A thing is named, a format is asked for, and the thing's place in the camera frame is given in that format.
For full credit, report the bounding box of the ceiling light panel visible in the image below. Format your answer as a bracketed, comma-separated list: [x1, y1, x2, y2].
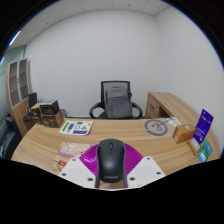
[8, 30, 22, 47]

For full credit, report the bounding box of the purple card package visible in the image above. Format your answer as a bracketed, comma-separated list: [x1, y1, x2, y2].
[192, 108, 215, 145]

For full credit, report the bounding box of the black swivel chair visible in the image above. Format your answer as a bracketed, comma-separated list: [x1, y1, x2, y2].
[22, 92, 39, 131]

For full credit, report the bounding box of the black leather armchair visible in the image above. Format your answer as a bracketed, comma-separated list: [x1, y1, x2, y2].
[0, 116, 23, 159]

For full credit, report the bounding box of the black mesh office chair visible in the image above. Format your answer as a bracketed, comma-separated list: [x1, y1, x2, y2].
[88, 80, 144, 120]

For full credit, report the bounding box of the large dark brown box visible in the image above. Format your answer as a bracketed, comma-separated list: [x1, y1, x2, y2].
[39, 110, 65, 129]

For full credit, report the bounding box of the green and purple sticker sheet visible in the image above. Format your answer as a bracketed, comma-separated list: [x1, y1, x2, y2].
[58, 119, 94, 136]

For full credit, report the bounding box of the cartoon dog print mouse pad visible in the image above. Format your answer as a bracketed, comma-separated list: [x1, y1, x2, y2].
[51, 141, 92, 174]

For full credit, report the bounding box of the flat yellow box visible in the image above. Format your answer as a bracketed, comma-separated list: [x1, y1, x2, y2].
[186, 138, 201, 157]

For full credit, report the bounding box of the small dark brown box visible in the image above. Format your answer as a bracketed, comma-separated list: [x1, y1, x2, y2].
[30, 103, 43, 118]

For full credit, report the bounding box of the orange cardboard box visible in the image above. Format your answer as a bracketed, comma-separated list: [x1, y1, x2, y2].
[171, 123, 197, 145]

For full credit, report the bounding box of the black box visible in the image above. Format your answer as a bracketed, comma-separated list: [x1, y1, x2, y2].
[39, 99, 60, 115]

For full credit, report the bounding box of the black computer mouse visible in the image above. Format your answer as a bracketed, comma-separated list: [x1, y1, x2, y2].
[95, 138, 127, 184]

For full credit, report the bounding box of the green box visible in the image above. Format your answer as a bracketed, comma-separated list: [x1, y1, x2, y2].
[199, 138, 214, 159]

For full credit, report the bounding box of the wooden shelf unit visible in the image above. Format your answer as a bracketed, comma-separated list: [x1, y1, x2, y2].
[5, 58, 34, 136]

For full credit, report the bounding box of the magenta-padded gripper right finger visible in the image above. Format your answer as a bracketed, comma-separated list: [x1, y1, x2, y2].
[123, 142, 167, 189]

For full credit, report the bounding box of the grey backpack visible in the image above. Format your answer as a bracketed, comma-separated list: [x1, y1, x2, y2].
[104, 86, 133, 120]

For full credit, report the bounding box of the small blue box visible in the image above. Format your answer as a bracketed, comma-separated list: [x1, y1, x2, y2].
[197, 150, 208, 164]

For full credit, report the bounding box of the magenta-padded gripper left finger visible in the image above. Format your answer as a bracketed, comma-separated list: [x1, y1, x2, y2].
[57, 143, 100, 189]

